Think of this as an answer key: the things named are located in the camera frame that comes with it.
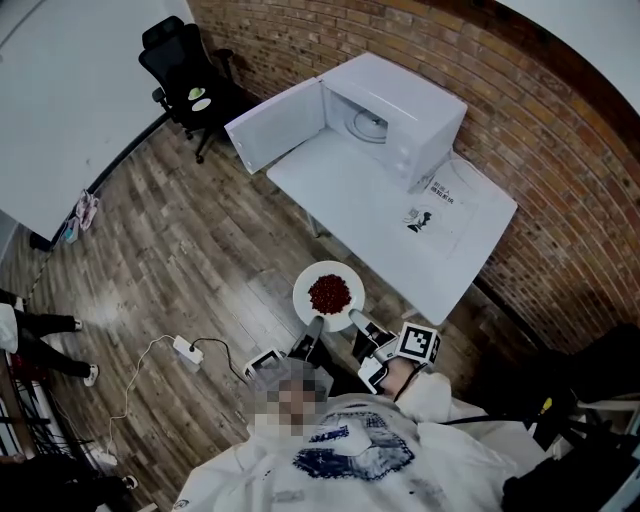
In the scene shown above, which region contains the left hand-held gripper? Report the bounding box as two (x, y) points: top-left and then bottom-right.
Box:
(242, 315), (327, 385)

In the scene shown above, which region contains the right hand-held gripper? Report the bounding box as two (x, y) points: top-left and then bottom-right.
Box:
(348, 309), (442, 397)

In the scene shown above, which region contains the red bean food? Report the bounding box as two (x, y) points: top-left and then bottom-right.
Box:
(307, 273), (352, 316)

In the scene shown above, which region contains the white microwave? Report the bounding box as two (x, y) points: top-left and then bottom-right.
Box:
(223, 51), (469, 194)

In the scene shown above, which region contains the person's right forearm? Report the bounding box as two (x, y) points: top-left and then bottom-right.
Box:
(381, 360), (497, 427)

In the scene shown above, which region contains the glass microwave turntable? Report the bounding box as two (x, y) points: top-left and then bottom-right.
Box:
(348, 106), (390, 144)

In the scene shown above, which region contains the white power strip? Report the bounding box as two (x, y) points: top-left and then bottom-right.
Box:
(171, 335), (206, 366)

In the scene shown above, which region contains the clear printed sheet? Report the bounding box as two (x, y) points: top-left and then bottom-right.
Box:
(402, 158), (482, 257)

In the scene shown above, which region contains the person's white printed top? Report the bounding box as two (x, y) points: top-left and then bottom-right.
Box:
(172, 370), (551, 512)

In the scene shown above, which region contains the pink cloth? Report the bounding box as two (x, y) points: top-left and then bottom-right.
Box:
(74, 189), (100, 232)

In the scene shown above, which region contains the black office chair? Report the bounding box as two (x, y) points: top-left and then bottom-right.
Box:
(137, 15), (237, 166)

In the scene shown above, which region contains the black metal rack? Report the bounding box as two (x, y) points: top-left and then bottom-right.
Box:
(0, 349), (97, 464)

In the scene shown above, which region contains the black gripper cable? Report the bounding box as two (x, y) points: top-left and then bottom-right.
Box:
(393, 364), (502, 427)

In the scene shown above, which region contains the black power cable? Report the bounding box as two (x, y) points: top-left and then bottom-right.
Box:
(191, 338), (252, 387)

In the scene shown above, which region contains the white power cable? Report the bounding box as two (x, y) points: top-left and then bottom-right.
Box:
(94, 334), (177, 465)

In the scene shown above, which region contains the white metal frame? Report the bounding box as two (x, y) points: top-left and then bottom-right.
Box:
(529, 387), (640, 454)

